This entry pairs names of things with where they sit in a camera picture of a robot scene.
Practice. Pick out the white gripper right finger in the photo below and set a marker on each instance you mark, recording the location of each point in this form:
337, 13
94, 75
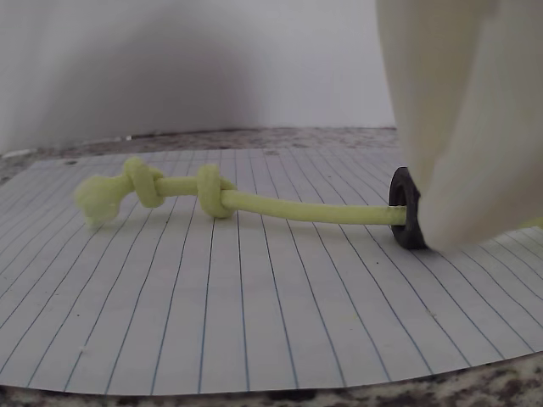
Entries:
509, 127

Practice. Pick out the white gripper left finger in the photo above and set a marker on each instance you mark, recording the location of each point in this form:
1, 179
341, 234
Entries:
428, 85

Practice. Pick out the black hex nut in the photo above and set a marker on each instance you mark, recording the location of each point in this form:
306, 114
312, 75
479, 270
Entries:
401, 199

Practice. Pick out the lined paper sheet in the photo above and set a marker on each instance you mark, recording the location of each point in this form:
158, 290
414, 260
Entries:
254, 297

